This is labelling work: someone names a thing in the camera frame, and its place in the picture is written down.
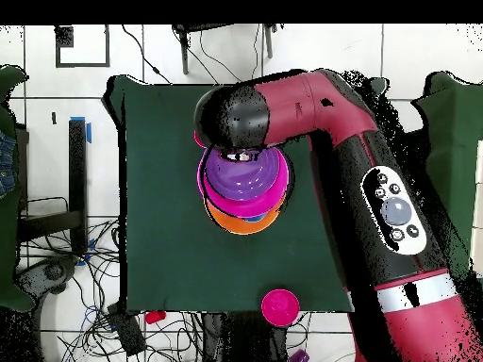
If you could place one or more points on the purple bowl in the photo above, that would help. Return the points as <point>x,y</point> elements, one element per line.
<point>241,177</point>

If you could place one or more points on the pink bowl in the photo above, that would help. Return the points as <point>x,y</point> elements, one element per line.
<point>245,209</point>

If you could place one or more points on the blue bowl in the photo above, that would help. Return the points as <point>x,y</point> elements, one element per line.
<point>257,218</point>

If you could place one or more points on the orange bowl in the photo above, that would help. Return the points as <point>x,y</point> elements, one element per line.
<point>241,226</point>

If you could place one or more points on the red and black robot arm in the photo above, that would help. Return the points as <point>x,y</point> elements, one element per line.
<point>377,188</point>

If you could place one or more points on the dark green tablecloth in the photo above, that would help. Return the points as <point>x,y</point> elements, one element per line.
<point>188,264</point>

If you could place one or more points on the blue tape strip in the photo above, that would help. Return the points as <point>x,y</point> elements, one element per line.
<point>88,134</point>

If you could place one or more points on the red bowl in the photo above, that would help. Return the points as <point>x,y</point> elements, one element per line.
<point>280,307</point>

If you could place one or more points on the small red object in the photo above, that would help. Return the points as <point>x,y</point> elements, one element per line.
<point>154,317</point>

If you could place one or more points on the small black tape strip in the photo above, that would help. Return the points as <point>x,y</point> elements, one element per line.
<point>54,118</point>

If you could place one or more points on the purple cup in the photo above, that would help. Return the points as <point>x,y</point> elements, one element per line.
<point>299,357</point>

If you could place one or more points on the black power strip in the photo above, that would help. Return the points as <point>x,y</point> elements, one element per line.
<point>128,335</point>

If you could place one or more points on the green cloth covered table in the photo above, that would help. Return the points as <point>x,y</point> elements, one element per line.
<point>456,132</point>
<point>7,245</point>

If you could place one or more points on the black chair base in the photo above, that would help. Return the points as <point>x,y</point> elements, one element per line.
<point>53,271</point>

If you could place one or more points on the person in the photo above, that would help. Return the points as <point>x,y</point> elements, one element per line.
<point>6,162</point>

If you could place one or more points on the black table frame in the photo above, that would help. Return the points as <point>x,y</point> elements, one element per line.
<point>77,169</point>

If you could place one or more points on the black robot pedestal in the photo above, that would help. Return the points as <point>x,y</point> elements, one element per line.
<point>245,339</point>

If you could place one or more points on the black square frame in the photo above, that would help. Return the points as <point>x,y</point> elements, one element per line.
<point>64,36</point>

